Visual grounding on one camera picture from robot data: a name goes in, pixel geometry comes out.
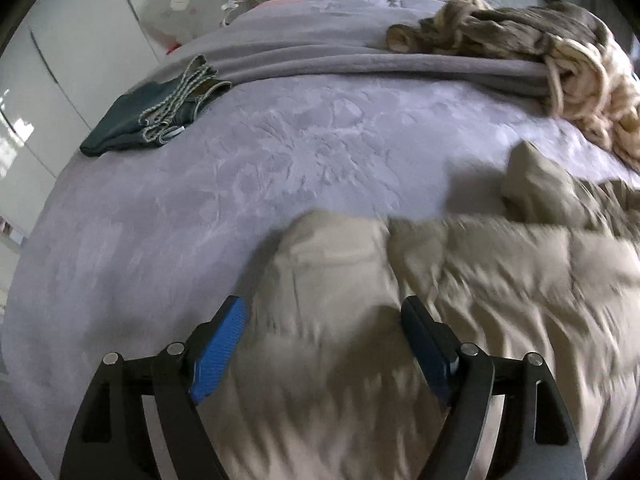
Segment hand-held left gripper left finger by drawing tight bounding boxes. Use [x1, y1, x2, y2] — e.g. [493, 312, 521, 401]
[59, 295, 250, 480]

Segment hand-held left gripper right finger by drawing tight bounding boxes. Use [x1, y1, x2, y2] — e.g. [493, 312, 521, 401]
[400, 295, 588, 480]

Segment beige quilted puffer jacket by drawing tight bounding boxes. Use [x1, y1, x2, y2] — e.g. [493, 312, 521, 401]
[200, 140, 640, 480]

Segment lavender textured bedspread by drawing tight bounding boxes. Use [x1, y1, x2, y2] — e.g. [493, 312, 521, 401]
[0, 0, 640, 480]

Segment folded dark green jeans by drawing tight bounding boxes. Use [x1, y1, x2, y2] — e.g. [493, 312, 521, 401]
[79, 55, 233, 157]

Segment cream striped crumpled garment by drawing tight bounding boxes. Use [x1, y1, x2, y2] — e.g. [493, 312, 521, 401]
[435, 0, 640, 173]

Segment grey fleece blanket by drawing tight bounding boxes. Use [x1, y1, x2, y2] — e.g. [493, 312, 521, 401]
[145, 0, 556, 101]

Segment olive green crumpled garment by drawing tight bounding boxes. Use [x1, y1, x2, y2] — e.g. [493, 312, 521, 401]
[386, 1, 613, 63]

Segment white wardrobe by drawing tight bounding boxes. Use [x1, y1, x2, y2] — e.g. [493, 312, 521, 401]
[0, 0, 241, 211]

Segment white covered electric fan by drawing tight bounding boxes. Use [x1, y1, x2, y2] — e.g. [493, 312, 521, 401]
[140, 0, 221, 53]

